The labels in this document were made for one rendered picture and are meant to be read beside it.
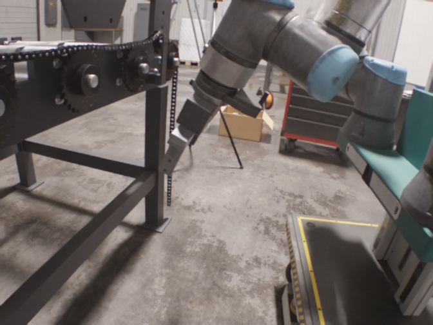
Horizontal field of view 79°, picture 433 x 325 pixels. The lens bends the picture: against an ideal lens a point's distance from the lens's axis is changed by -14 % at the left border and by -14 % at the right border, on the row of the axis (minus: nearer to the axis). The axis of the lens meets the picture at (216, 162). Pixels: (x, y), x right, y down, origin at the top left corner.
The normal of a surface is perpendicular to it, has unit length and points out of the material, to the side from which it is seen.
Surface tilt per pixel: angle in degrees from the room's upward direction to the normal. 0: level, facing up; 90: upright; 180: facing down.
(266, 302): 0
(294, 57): 100
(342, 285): 0
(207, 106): 24
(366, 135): 70
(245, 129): 90
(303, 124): 90
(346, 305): 0
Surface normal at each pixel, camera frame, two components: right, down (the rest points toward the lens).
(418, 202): -0.88, -0.33
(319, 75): -0.53, 0.46
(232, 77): 0.19, 0.67
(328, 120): -0.25, 0.37
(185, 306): 0.10, -0.91
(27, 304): 0.96, 0.19
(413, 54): -0.62, 0.26
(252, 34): -0.63, 0.55
